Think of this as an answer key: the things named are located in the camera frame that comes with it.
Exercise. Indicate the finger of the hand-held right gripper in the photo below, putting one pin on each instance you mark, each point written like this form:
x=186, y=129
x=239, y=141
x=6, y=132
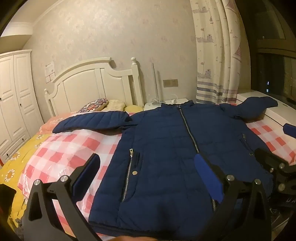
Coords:
x=290, y=130
x=269, y=160

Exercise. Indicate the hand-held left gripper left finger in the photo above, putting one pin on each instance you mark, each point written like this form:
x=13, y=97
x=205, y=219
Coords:
x=84, y=175

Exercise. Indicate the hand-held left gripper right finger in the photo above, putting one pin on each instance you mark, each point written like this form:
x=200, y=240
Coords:
x=208, y=176

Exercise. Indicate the navy blue puffer jacket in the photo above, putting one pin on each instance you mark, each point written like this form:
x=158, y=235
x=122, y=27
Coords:
x=161, y=143

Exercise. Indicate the white window ledge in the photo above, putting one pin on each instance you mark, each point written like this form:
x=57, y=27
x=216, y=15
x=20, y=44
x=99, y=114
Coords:
x=277, y=113

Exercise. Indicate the red white checkered plastic sheet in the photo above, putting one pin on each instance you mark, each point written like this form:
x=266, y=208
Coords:
x=69, y=148

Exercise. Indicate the yellow floral bedsheet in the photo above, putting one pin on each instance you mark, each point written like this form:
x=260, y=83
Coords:
x=20, y=162

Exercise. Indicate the colourful patterned pillow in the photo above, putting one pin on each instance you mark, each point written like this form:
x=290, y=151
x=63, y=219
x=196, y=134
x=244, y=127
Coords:
x=94, y=104

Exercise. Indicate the dark window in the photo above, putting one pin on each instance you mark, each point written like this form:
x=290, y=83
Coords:
x=275, y=58

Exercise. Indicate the cream fluffy pillow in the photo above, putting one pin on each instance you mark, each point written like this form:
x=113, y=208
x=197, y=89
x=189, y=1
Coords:
x=115, y=105

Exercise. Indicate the white nightstand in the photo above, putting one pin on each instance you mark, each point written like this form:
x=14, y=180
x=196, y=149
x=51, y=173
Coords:
x=152, y=107

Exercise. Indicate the white wooden headboard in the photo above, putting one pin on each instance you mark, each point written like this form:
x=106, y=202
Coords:
x=87, y=85

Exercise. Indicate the ship print curtain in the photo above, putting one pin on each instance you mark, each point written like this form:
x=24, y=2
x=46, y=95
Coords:
x=215, y=58

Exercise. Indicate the white wardrobe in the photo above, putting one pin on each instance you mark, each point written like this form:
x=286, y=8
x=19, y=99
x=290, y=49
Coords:
x=13, y=97

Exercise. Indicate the white pole lamp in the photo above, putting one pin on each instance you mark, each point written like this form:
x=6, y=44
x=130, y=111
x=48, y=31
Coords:
x=154, y=81

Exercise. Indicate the gold wall socket panel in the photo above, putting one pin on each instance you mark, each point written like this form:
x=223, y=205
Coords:
x=170, y=83

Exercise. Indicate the white paper wall notice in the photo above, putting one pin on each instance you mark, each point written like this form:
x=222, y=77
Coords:
x=50, y=70

